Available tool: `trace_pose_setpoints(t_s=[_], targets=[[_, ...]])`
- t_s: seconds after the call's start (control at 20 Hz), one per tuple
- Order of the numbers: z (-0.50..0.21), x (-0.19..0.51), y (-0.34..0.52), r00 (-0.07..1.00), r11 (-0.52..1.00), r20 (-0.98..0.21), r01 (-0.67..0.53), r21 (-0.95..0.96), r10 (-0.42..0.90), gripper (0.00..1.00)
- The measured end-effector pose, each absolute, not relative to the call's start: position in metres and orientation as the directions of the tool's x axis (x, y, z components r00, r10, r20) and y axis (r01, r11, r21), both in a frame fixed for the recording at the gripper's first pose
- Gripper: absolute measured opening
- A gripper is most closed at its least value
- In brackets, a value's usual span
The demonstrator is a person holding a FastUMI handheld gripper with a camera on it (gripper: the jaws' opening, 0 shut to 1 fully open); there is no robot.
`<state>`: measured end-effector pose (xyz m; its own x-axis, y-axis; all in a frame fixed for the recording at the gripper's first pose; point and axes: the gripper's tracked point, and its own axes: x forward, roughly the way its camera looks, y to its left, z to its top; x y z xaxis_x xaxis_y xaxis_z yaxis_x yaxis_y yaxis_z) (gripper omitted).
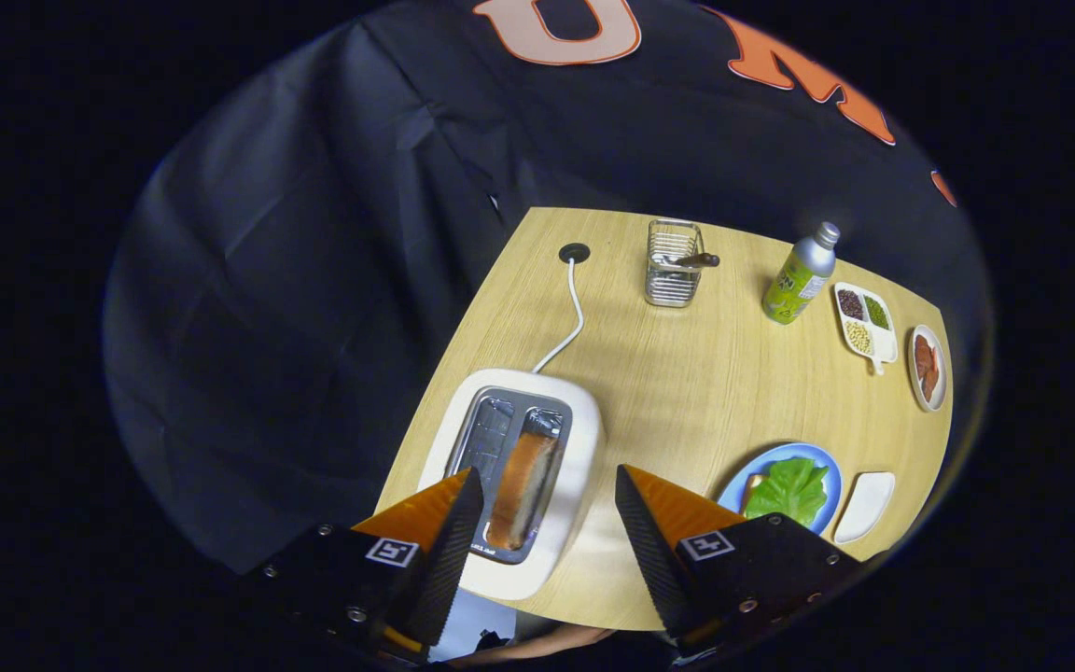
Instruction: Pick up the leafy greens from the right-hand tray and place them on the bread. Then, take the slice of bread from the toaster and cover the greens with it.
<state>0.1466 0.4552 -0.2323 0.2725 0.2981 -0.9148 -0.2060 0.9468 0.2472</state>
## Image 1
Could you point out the white oval plate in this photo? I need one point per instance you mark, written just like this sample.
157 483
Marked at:
925 404

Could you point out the white bread slice with crust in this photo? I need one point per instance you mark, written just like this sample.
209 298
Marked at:
755 483

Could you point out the brown meat piece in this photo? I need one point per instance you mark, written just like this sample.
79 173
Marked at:
924 355
931 383

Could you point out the pile of dark beans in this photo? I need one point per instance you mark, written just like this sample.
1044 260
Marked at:
850 304

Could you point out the pile of yellow soybeans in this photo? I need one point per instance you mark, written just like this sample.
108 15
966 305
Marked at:
858 337

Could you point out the toasted bread slice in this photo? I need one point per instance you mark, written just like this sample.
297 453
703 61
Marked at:
523 476

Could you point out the white divided dish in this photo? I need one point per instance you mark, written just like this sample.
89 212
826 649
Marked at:
885 347

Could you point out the black backdrop cloth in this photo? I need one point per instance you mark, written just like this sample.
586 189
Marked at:
314 280

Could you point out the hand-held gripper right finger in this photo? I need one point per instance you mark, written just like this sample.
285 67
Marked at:
654 560

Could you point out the silver bottle with green label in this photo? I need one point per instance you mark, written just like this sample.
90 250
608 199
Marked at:
794 289

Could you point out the pile of green beans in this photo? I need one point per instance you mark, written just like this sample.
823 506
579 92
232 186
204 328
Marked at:
876 312

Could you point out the white toaster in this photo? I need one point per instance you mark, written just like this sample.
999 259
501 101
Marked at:
584 439

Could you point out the white square plate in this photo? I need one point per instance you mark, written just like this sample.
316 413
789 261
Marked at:
864 509

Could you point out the blue round plate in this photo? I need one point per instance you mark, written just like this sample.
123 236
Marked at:
780 451

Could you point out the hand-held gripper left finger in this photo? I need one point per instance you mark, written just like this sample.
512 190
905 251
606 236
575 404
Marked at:
449 569

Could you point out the green lettuce leaf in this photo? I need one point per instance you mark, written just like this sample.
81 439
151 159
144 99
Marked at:
789 490

